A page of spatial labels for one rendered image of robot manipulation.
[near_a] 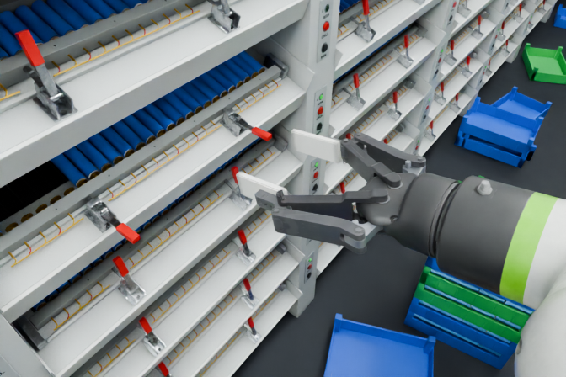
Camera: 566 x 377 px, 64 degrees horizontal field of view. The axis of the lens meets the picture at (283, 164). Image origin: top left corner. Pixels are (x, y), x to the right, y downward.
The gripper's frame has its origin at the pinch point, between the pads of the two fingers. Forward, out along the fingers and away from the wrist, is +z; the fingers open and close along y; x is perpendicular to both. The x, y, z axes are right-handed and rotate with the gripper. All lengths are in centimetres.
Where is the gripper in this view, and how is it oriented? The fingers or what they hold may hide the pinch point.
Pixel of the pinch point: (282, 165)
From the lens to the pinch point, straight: 53.4
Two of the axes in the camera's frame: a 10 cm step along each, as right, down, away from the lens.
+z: -7.6, -2.6, 5.9
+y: 6.2, -5.3, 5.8
